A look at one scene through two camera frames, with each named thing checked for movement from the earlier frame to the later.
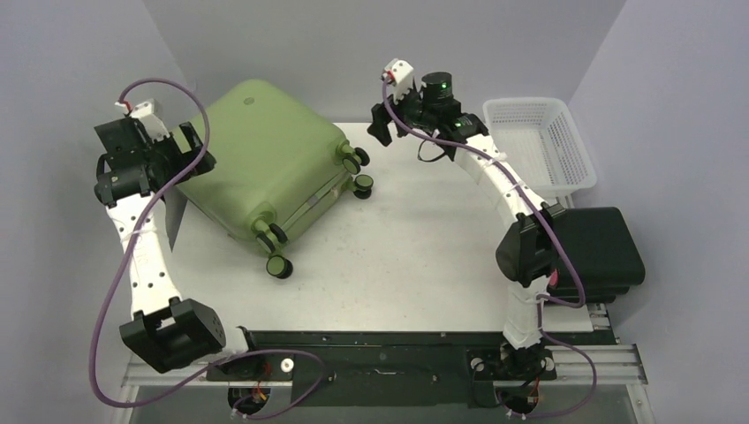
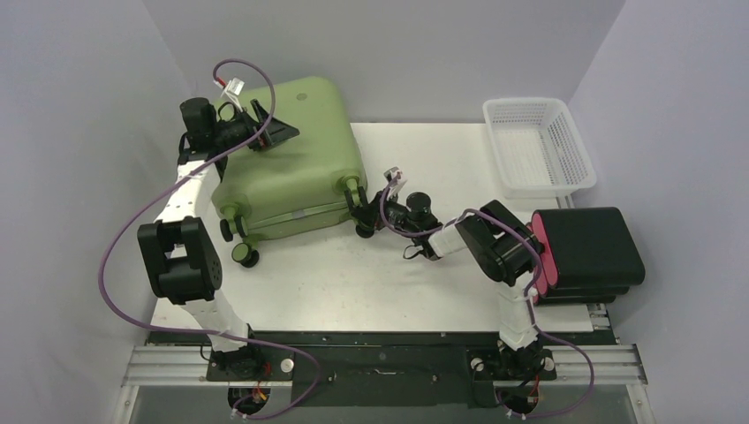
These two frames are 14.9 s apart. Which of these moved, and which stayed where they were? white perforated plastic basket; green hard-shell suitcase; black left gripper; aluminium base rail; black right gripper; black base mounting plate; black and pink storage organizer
Moved: black left gripper; green hard-shell suitcase; black right gripper
Stayed: black base mounting plate; black and pink storage organizer; aluminium base rail; white perforated plastic basket
